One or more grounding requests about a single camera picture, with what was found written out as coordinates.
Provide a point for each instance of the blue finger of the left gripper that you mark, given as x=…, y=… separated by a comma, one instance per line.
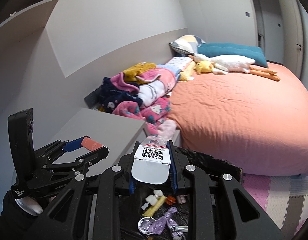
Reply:
x=81, y=163
x=73, y=145

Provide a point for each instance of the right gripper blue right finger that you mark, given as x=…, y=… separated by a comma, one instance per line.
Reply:
x=173, y=169

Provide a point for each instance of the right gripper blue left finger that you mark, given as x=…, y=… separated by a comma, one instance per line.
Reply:
x=132, y=181

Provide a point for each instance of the pink eraser block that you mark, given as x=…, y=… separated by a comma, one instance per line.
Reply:
x=90, y=144

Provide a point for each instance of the white cardboard box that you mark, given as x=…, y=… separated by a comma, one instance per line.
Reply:
x=152, y=161

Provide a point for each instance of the white tissue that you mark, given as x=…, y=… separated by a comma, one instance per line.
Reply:
x=152, y=200

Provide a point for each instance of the orange bottle cap piece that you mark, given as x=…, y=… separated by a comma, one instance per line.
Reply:
x=170, y=200

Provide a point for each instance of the purple plastic bag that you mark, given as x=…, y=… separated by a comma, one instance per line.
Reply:
x=167, y=220

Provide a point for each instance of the white green plastic bottle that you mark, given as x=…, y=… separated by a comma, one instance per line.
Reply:
x=181, y=199

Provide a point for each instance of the gold foil cup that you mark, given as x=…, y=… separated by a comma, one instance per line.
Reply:
x=145, y=224

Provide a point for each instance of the grey snack wrapper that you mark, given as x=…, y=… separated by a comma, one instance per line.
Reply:
x=180, y=228

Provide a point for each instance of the black lined trash bin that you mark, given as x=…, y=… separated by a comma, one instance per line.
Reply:
x=199, y=177

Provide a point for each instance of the white gloved left hand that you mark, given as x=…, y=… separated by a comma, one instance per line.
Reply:
x=34, y=205

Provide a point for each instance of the pile of pink blankets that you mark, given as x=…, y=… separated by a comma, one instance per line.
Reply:
x=142, y=92

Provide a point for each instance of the bed with orange cover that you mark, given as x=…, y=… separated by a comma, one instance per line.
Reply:
x=255, y=123

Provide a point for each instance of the yellow duck plush toy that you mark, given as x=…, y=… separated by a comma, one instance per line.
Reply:
x=204, y=66

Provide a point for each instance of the white goose plush toy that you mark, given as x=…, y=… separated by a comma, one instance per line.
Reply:
x=225, y=64

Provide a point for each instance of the pink grey foam floor mat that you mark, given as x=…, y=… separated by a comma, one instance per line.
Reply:
x=285, y=200

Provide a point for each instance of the teal cushion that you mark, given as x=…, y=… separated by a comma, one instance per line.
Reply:
x=216, y=49

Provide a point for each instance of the patterned grey white pillow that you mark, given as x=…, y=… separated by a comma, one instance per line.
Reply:
x=186, y=44

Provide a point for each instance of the white room door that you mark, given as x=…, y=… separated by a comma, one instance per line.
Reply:
x=280, y=32

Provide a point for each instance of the black wall socket panel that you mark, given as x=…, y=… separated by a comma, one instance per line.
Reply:
x=93, y=98

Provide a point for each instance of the white wall shelf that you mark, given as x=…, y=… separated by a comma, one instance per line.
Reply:
x=21, y=18

